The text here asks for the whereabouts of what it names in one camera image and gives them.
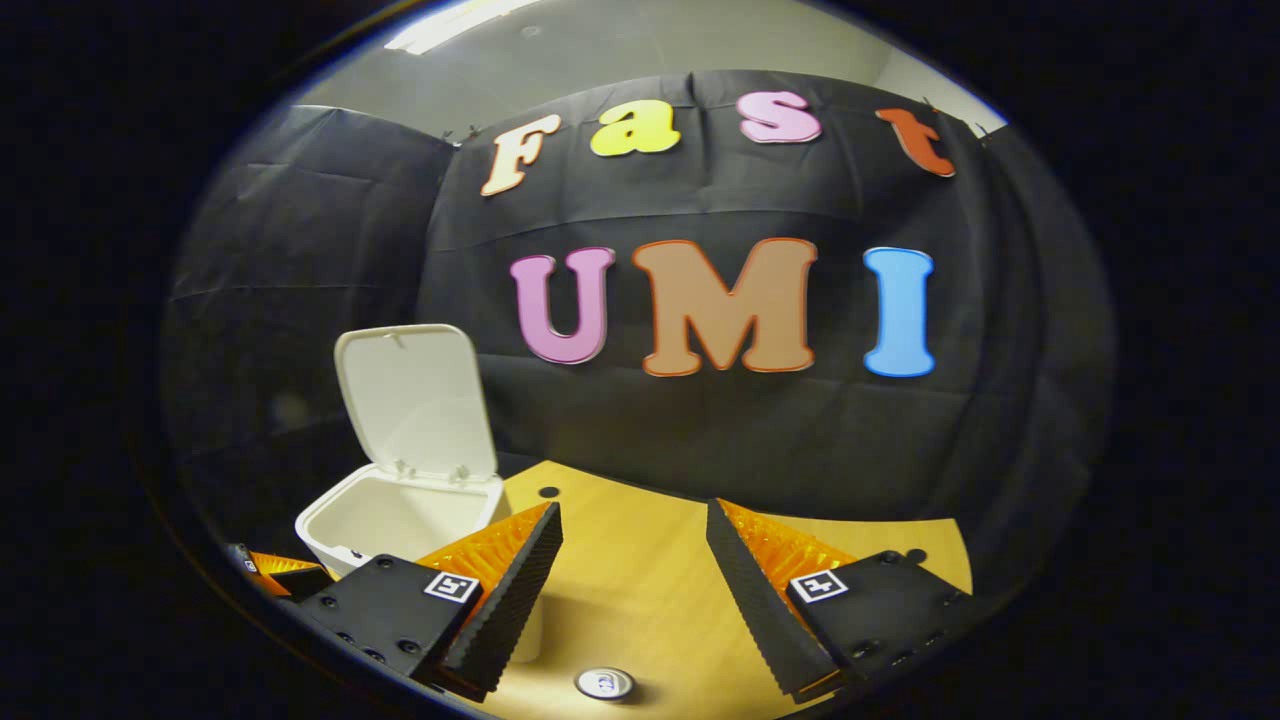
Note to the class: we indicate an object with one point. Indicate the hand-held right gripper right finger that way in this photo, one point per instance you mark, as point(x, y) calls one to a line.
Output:
point(755, 605)

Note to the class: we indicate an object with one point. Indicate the wooden desktop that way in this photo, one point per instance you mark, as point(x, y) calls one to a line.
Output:
point(640, 560)

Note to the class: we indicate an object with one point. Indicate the ceiling light panel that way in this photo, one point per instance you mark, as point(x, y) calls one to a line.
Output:
point(450, 25)

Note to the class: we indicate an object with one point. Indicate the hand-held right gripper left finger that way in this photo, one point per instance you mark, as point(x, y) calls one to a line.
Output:
point(520, 595)

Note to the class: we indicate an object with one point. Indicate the black backdrop cloth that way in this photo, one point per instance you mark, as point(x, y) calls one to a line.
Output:
point(700, 430)

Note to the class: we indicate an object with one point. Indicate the white desktop garbage bin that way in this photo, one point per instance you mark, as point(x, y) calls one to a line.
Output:
point(415, 400)

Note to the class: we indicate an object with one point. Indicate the blue pop can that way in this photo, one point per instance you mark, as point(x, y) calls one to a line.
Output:
point(605, 684)

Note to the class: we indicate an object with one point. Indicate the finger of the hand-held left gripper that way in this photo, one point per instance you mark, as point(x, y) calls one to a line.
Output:
point(285, 575)

